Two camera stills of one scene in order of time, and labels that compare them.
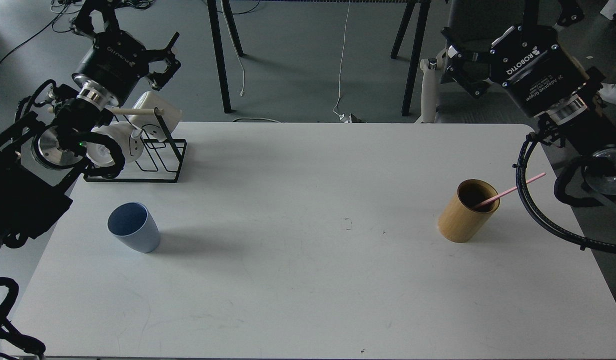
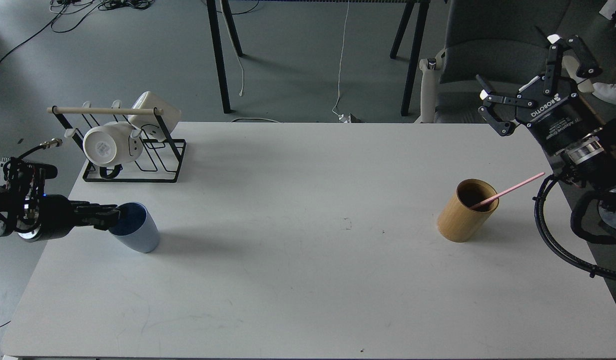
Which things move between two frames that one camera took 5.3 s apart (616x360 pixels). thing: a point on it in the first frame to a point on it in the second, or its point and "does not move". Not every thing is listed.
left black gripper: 116,60 to 50,217
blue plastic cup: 133,223 does not move
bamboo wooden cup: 460,221 does not move
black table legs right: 424,8 does not move
